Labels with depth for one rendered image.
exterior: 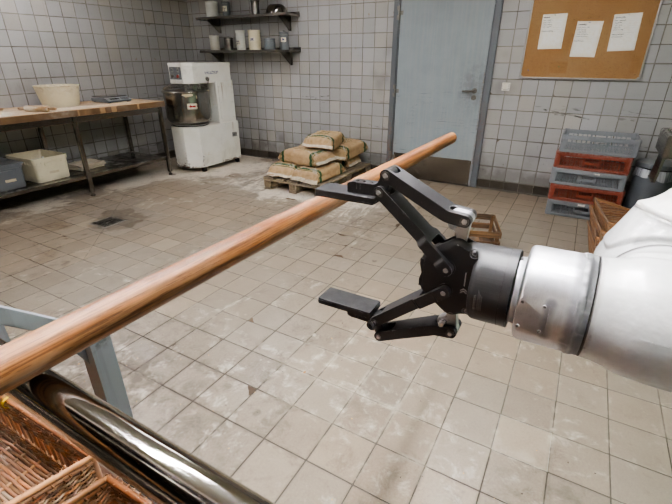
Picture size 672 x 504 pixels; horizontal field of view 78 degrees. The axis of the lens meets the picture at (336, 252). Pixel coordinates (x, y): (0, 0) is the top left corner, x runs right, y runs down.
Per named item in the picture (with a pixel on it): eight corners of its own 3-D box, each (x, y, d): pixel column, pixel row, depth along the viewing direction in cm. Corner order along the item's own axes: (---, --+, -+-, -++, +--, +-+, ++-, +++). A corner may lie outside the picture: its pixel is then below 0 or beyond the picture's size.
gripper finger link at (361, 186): (391, 199, 41) (393, 169, 40) (347, 192, 43) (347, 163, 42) (397, 195, 42) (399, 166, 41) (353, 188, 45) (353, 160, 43)
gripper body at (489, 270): (519, 265, 34) (412, 243, 38) (502, 348, 38) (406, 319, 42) (531, 234, 40) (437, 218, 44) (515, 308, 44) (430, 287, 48)
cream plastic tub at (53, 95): (52, 109, 422) (46, 86, 413) (30, 106, 441) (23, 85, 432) (92, 105, 455) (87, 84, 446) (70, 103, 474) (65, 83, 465)
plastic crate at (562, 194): (620, 209, 371) (625, 192, 364) (546, 198, 398) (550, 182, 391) (618, 197, 402) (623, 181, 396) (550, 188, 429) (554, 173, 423)
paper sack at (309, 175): (316, 188, 439) (315, 173, 431) (289, 183, 457) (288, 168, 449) (346, 173, 485) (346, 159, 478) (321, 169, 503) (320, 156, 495)
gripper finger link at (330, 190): (373, 205, 42) (373, 198, 41) (314, 195, 45) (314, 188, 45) (385, 197, 44) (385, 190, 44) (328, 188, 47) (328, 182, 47)
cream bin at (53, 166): (38, 184, 414) (31, 160, 404) (11, 177, 436) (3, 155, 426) (73, 176, 443) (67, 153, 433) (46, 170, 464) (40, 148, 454)
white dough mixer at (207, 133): (196, 175, 531) (179, 63, 475) (165, 170, 558) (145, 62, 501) (244, 161, 604) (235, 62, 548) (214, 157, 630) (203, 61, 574)
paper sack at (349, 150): (345, 163, 481) (345, 148, 473) (319, 160, 498) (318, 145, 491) (370, 151, 528) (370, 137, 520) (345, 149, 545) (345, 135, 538)
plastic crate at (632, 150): (637, 158, 351) (642, 140, 344) (558, 151, 378) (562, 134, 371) (633, 150, 382) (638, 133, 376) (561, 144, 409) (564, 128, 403)
